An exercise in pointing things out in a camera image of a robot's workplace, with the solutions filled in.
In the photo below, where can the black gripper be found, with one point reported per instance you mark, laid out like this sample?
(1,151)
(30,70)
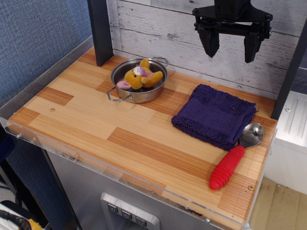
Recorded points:
(237,17)

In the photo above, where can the brown plush rabbit toy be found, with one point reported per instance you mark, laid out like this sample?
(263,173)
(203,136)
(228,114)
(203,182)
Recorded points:
(140,76)

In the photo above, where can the purple folded rag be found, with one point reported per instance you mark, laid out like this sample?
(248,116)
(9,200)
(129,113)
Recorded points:
(214,116)

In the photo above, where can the small steel pot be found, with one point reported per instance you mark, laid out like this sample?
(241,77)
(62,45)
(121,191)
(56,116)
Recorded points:
(141,95)

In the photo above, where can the white ribbed side block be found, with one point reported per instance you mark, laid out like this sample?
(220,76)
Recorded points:
(292,123)

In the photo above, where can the clear acrylic front guard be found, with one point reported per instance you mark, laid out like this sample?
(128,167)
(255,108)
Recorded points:
(166,170)

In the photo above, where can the stainless steel cabinet front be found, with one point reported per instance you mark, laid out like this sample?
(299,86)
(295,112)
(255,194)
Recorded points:
(84,187)

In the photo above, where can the silver button control panel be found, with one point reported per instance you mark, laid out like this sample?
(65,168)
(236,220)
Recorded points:
(114,205)

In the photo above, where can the black yellow bag corner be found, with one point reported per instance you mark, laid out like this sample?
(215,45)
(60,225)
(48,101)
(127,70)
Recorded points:
(21,222)

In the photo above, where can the black right upright post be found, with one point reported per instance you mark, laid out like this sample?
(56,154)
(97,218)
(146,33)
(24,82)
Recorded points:
(291,73)

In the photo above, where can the black upright post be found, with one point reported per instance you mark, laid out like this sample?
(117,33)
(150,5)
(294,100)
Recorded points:
(100,30)
(291,73)

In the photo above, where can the red handled metal spoon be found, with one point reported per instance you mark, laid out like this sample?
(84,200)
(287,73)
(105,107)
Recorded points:
(251,136)

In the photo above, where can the black left upright post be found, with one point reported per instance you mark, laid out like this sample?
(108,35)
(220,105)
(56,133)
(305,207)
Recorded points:
(100,30)

